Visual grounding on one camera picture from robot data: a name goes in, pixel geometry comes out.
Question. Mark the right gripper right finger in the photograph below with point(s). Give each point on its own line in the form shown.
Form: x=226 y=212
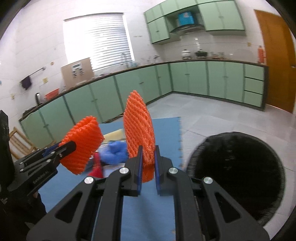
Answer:
x=203 y=209

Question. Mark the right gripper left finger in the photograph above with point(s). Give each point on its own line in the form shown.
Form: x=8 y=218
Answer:
x=93 y=209

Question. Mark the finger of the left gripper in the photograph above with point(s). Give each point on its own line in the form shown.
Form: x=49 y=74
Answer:
x=62 y=150

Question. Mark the red snack packet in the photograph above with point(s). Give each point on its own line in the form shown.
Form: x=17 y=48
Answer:
x=97 y=168

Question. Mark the blue plastic bag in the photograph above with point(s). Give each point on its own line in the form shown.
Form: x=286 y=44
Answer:
x=113 y=153

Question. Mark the yellow sponge block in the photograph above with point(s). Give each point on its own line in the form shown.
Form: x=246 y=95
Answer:
x=116 y=135

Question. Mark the orange foam net sleeve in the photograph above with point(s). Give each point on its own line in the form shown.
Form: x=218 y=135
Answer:
x=139 y=131

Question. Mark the black lined trash bin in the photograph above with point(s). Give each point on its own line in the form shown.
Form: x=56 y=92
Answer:
x=246 y=167

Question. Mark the green lower kitchen cabinets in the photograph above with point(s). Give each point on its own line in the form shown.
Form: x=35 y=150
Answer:
x=105 y=97

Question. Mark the wooden chair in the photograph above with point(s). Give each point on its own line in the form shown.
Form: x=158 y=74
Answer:
x=20 y=145

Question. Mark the blue table mat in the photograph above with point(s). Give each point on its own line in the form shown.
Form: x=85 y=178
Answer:
x=146 y=217

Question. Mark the red basin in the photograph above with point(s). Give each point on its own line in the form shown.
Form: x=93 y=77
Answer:
x=52 y=94

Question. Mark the electric kettle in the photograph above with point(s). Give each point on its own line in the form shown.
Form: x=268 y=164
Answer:
x=38 y=98

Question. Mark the window blinds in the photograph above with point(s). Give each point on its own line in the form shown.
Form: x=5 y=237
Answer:
x=102 y=38

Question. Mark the white cooking pot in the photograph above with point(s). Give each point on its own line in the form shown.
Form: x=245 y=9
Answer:
x=186 y=54

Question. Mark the range hood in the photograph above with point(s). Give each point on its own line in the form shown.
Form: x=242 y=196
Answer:
x=187 y=29

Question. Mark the black wok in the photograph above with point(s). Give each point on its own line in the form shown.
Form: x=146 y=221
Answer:
x=201 y=54

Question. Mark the orange thermos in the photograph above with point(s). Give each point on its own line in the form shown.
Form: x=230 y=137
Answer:
x=261 y=55

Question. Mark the blue box on hood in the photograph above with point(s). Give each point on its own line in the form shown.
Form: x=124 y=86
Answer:
x=186 y=18

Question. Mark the wooden door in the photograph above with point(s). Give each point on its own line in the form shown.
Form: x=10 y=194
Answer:
x=280 y=59

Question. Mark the dark towel on rail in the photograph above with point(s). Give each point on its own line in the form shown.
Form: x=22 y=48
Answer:
x=26 y=83

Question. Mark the wall towel rail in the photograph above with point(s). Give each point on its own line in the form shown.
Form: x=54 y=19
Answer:
x=41 y=69

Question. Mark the green upper wall cabinets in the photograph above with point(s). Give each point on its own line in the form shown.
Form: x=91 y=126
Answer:
x=218 y=18

